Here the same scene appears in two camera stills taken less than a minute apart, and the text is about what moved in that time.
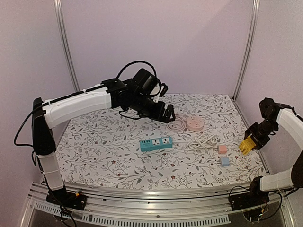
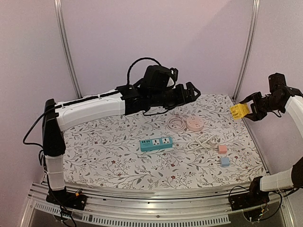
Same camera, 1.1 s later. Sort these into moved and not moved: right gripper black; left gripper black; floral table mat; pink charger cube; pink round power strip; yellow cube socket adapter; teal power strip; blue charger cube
Moved: left gripper black; yellow cube socket adapter; right gripper black
Not moved: blue charger cube; teal power strip; pink charger cube; floral table mat; pink round power strip
